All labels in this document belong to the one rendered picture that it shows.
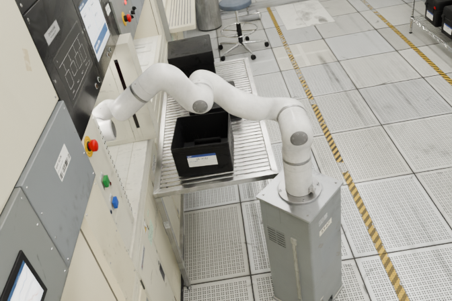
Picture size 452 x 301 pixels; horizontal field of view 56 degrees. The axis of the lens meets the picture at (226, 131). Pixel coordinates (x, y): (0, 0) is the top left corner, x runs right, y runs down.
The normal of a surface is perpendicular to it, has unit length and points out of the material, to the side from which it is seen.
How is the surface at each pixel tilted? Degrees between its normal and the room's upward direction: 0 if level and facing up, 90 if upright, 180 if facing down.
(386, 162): 0
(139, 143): 0
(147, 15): 90
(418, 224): 0
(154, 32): 90
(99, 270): 90
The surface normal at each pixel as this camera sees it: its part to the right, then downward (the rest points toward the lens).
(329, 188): -0.16, -0.81
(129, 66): 0.07, 0.56
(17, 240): 0.99, -0.17
